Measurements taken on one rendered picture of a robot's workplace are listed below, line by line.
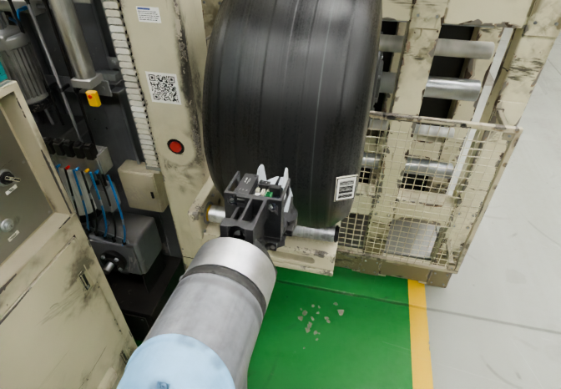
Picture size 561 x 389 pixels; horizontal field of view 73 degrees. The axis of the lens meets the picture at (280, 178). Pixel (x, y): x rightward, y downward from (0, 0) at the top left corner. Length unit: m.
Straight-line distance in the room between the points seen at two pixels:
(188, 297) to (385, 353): 1.55
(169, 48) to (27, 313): 0.70
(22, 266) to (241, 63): 0.70
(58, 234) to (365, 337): 1.31
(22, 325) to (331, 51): 0.92
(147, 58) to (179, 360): 0.72
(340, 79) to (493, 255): 1.87
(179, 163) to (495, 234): 1.93
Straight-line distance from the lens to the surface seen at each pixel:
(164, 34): 0.88
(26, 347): 1.17
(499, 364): 2.00
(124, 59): 0.97
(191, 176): 1.05
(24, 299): 1.10
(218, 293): 0.35
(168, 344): 0.32
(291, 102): 0.64
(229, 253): 0.38
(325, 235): 0.95
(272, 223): 0.46
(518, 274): 2.36
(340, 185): 0.69
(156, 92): 0.95
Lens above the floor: 1.60
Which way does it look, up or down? 38 degrees down
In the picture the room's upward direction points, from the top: straight up
